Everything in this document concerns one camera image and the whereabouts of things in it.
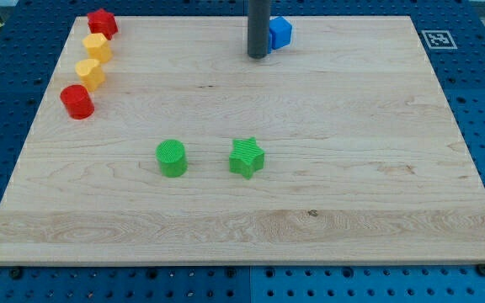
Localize black bolt front left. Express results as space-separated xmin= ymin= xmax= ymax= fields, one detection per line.
xmin=8 ymin=267 xmax=23 ymax=280

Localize red star block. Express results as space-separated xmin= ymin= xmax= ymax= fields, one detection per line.
xmin=87 ymin=8 xmax=118 ymax=40

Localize green star block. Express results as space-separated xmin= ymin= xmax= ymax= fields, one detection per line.
xmin=229 ymin=137 xmax=265 ymax=179

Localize red cylinder block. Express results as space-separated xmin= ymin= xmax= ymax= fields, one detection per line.
xmin=60 ymin=84 xmax=94 ymax=120

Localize black bolt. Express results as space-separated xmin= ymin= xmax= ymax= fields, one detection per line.
xmin=476 ymin=263 xmax=485 ymax=277
xmin=8 ymin=267 xmax=23 ymax=280

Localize yellow heart block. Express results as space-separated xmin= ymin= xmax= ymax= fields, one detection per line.
xmin=75 ymin=59 xmax=105 ymax=93

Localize blue cube block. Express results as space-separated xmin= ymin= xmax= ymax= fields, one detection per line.
xmin=268 ymin=16 xmax=292 ymax=53

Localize black bolt front right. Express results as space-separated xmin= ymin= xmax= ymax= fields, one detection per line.
xmin=476 ymin=263 xmax=485 ymax=277

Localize yellow hexagon block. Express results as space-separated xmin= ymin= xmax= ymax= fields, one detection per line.
xmin=82 ymin=33 xmax=113 ymax=63

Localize white fiducial marker tag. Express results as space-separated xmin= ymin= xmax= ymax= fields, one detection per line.
xmin=421 ymin=29 xmax=457 ymax=50

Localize light wooden board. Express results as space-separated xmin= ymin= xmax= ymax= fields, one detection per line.
xmin=0 ymin=16 xmax=485 ymax=267

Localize green cylinder block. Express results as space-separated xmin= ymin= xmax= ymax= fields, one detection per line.
xmin=156 ymin=139 xmax=188 ymax=178

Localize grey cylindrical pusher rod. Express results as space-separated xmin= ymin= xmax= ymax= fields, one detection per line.
xmin=247 ymin=0 xmax=271 ymax=59

